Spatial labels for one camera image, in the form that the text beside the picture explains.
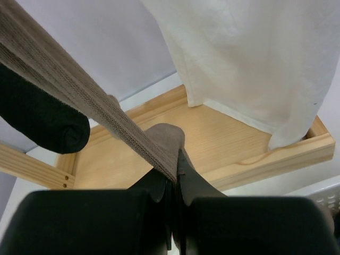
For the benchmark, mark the white plastic laundry basket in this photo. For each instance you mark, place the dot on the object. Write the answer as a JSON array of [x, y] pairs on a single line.
[[325, 194]]

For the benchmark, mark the white mesh laundry bag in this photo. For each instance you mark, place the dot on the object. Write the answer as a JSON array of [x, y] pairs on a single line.
[[268, 64]]

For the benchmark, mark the brown striped-cuff sock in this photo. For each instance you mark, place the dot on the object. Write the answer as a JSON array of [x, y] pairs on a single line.
[[28, 50]]

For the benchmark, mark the black sock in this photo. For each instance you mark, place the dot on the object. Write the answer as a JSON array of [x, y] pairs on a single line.
[[42, 118]]

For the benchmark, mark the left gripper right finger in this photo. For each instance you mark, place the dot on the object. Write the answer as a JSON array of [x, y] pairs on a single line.
[[209, 222]]

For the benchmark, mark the wooden clothes rack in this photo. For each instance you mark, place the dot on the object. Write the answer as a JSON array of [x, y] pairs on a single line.
[[225, 152]]

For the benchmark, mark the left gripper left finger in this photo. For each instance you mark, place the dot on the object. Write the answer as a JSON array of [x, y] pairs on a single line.
[[131, 221]]

